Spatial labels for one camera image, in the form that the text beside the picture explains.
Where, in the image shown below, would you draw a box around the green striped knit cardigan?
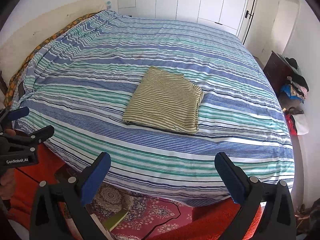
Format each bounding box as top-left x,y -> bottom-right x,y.
123,66 -> 204,134

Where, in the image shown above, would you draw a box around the white door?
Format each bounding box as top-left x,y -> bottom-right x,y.
238,0 -> 258,45

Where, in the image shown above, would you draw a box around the left hand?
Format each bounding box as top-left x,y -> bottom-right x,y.
0,128 -> 17,202

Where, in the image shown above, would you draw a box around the blue green striped bedspread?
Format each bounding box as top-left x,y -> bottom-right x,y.
4,10 -> 295,207

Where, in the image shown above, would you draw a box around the pink patterned rug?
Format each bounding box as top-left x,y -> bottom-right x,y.
87,183 -> 193,239

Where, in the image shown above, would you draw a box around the dark wooden dresser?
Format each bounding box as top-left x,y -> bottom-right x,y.
263,51 -> 293,97

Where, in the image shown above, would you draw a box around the green book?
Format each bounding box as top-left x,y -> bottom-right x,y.
101,209 -> 129,232

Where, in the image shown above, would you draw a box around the pile of clothes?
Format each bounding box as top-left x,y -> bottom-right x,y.
279,55 -> 309,136

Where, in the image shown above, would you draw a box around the cream headboard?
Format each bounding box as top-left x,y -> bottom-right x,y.
1,0 -> 106,84

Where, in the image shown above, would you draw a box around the black cable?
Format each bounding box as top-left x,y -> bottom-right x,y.
139,198 -> 182,240

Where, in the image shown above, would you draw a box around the white wardrobe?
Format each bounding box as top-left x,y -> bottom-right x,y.
118,0 -> 248,36

